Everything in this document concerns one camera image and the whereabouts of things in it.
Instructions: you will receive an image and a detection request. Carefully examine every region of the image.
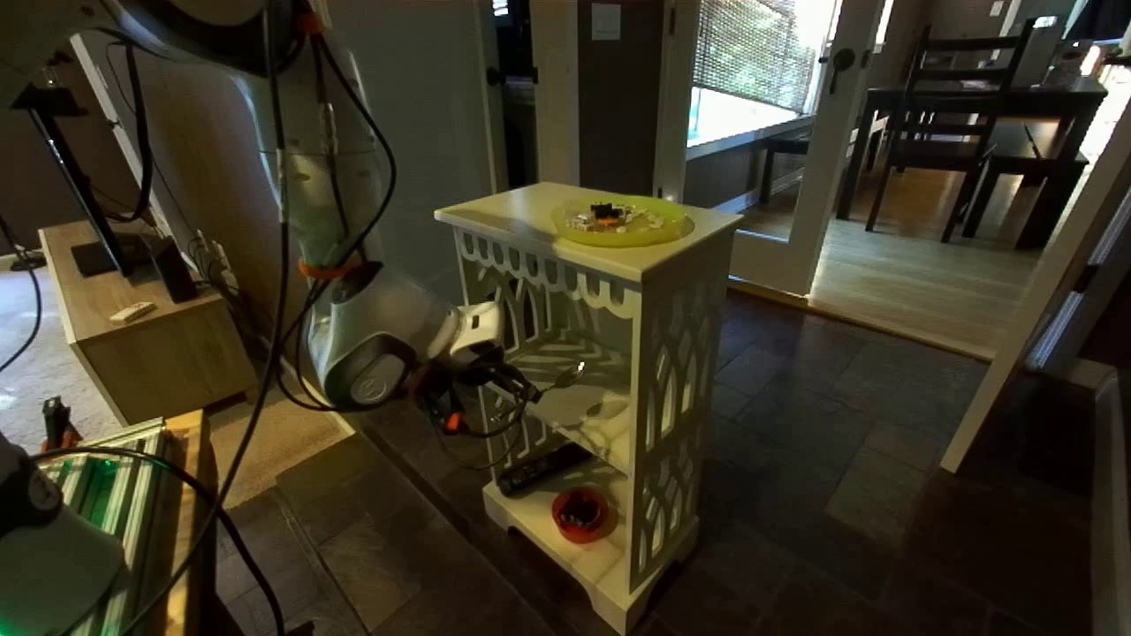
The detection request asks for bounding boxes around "yellow-green plate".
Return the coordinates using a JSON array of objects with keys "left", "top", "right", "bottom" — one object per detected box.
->
[{"left": 550, "top": 194, "right": 693, "bottom": 246}]

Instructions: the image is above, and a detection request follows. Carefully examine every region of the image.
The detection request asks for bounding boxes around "dark dining table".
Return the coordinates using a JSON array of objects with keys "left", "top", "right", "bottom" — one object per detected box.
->
[{"left": 854, "top": 82, "right": 1106, "bottom": 249}]

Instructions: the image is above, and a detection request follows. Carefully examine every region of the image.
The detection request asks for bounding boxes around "wooden side cabinet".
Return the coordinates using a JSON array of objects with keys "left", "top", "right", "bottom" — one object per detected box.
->
[{"left": 40, "top": 224, "right": 256, "bottom": 423}]

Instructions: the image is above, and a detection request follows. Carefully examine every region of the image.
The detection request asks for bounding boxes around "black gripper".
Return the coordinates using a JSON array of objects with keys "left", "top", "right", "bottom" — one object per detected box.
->
[{"left": 416, "top": 347, "right": 534, "bottom": 436}]

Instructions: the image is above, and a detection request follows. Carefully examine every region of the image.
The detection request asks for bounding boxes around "dark wooden chair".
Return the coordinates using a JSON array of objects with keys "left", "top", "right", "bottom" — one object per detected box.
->
[{"left": 866, "top": 27, "right": 1022, "bottom": 228}]

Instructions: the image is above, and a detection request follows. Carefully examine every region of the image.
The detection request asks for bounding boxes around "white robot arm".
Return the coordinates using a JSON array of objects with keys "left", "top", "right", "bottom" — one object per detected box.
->
[{"left": 0, "top": 0, "right": 503, "bottom": 426}]

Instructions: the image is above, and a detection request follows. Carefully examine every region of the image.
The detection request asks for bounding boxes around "black remote control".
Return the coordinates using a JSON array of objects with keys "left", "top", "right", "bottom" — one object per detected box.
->
[{"left": 498, "top": 446, "right": 589, "bottom": 493}]

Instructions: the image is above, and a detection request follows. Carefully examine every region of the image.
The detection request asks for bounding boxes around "red round bowl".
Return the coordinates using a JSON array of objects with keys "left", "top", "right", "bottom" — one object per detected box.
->
[{"left": 550, "top": 487, "right": 612, "bottom": 543}]

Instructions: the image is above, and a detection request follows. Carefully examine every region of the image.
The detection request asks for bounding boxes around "white glass door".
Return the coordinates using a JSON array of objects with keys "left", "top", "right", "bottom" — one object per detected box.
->
[{"left": 650, "top": 0, "right": 894, "bottom": 297}]

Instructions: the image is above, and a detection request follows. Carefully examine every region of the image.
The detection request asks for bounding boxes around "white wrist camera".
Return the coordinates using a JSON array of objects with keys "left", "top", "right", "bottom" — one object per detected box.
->
[{"left": 455, "top": 299, "right": 503, "bottom": 347}]

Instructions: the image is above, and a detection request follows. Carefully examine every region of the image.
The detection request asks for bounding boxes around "white lattice shelf unit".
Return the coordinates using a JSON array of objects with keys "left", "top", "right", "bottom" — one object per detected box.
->
[{"left": 439, "top": 184, "right": 736, "bottom": 631}]

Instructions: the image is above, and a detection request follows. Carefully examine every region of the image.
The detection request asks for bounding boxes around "dark object on plate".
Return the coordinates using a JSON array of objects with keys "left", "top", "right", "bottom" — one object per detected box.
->
[{"left": 585, "top": 201, "right": 624, "bottom": 228}]

